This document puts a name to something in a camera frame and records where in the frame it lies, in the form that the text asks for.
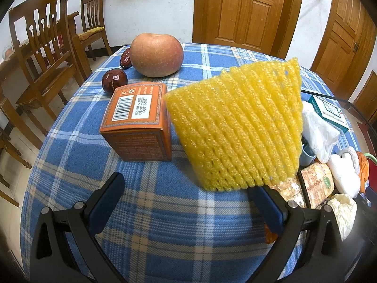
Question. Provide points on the wooden panel door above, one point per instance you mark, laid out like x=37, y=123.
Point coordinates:
x=250, y=11

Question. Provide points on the teal and white box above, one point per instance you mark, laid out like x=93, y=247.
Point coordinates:
x=327, y=110

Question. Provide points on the small pink fruit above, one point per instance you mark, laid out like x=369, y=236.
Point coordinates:
x=7, y=52

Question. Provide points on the small wooden chair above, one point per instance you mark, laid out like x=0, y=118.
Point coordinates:
x=92, y=8

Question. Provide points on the blue plaid tablecloth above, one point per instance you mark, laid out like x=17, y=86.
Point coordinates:
x=73, y=153

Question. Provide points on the orange snack packet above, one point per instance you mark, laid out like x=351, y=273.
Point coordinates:
x=312, y=182

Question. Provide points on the orange knotted cloth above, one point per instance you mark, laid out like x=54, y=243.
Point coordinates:
x=363, y=166

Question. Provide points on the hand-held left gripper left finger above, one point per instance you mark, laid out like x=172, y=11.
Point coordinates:
x=107, y=205

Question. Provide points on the yellow foam fruit net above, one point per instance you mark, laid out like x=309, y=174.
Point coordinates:
x=235, y=129

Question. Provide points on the cream crumpled paper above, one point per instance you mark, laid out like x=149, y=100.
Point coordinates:
x=343, y=212

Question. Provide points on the red apple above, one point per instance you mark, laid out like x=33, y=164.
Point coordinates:
x=156, y=54

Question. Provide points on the white crumpled wrapper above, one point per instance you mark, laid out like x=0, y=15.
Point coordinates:
x=319, y=137

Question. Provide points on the yellow seat cushion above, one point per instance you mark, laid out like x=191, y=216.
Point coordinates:
x=91, y=31

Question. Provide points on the red date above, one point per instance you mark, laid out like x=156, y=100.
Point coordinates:
x=114, y=80
x=126, y=59

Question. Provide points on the orange cardboard box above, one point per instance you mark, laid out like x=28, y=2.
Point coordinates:
x=135, y=123

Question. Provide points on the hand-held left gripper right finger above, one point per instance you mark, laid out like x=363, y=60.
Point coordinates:
x=269, y=212

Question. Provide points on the large wooden chair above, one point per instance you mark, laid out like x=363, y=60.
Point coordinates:
x=38, y=14

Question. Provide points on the white sock bundle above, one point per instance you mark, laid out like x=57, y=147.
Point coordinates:
x=343, y=174

